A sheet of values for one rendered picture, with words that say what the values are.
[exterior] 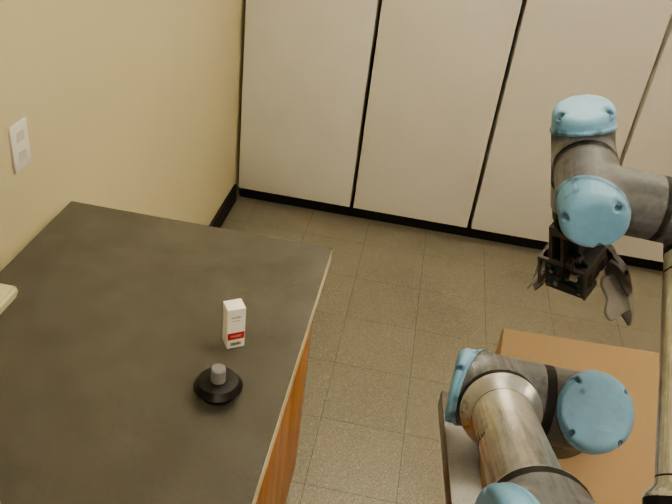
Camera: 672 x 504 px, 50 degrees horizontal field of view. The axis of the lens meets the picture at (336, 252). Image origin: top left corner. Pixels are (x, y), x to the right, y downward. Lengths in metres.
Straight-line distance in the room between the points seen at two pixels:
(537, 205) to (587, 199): 2.93
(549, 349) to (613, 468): 0.22
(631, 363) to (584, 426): 0.30
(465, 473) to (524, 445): 0.49
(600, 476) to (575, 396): 0.29
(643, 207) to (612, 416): 0.37
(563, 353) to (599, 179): 0.56
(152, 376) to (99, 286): 0.32
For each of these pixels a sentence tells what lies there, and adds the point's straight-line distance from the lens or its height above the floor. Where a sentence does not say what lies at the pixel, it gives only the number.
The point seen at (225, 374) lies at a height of 0.99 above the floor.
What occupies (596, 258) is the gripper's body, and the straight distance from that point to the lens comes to 1.02.
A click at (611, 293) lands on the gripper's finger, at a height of 1.38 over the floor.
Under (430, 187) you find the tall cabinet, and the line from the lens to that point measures 3.68.
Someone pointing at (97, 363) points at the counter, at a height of 0.94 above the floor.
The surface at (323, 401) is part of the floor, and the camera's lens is 2.74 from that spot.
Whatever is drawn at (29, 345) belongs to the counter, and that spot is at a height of 0.94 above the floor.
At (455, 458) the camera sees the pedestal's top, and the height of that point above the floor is 0.94.
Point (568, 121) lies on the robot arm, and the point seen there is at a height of 1.63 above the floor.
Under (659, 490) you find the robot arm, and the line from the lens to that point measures 0.78.
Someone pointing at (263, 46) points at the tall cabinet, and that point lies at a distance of 3.54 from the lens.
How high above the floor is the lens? 1.93
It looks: 33 degrees down
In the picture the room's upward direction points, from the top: 7 degrees clockwise
